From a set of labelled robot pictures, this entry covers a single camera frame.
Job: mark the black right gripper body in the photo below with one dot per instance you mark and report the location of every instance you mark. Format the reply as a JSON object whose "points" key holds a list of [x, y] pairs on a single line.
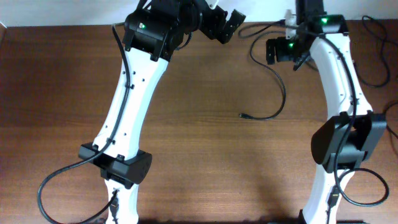
{"points": [[270, 50]]}

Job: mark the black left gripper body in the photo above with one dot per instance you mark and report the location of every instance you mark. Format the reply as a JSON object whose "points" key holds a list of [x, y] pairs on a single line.
{"points": [[212, 25]]}

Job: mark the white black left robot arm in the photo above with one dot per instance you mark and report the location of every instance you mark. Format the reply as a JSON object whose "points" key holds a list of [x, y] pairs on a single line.
{"points": [[152, 33]]}

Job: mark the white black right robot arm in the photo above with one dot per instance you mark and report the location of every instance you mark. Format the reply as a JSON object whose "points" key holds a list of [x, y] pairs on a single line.
{"points": [[352, 130]]}

